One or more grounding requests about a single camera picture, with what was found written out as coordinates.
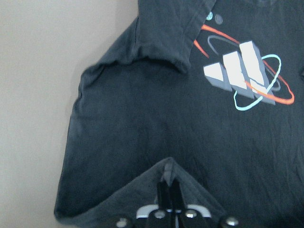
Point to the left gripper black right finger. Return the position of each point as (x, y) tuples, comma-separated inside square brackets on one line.
[(176, 196)]

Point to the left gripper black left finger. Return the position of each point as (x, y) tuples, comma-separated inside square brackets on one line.
[(163, 196)]

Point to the black printed t-shirt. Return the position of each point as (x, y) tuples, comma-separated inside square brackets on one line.
[(209, 92)]

